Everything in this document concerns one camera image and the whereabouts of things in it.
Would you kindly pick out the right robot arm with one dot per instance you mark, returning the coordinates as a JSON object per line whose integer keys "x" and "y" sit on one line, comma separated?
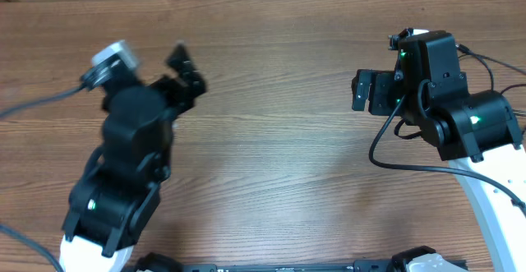
{"x": 477, "y": 136}

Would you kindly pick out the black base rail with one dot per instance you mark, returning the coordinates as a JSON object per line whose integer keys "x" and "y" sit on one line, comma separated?
{"x": 356, "y": 266}

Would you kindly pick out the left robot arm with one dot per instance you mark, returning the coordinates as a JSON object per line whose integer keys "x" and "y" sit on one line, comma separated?
{"x": 119, "y": 190}

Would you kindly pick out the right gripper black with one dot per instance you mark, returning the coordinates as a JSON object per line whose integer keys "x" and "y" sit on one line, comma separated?
{"x": 376, "y": 83}

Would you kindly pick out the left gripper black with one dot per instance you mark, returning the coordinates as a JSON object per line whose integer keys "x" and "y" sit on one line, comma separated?
{"x": 180, "y": 99}

